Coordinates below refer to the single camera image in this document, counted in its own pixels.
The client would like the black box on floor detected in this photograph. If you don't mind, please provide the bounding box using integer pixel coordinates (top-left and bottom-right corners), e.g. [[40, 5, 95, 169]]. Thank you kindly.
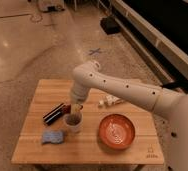
[[100, 17, 120, 35]]

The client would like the white equipment with cables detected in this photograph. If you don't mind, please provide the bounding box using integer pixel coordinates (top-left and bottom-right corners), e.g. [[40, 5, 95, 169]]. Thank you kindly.
[[31, 0, 67, 13]]

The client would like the wooden folding table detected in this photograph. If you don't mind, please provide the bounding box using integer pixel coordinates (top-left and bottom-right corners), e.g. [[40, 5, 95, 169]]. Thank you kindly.
[[11, 79, 164, 165]]

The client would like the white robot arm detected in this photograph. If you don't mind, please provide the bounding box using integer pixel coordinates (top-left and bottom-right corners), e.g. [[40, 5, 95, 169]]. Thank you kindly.
[[71, 61, 188, 171]]

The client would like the black striped rectangular block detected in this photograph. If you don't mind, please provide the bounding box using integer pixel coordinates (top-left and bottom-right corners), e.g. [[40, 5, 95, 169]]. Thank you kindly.
[[43, 103, 65, 125]]

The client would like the blue sponge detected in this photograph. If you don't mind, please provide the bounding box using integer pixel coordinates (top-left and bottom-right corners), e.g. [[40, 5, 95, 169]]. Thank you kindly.
[[42, 130, 64, 144]]

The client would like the orange ceramic bowl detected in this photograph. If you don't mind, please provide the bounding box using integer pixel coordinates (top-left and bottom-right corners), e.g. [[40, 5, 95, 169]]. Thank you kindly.
[[98, 114, 135, 150]]

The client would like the long white wall rail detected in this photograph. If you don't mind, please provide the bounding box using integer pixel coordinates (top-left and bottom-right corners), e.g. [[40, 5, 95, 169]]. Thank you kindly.
[[97, 0, 188, 92]]

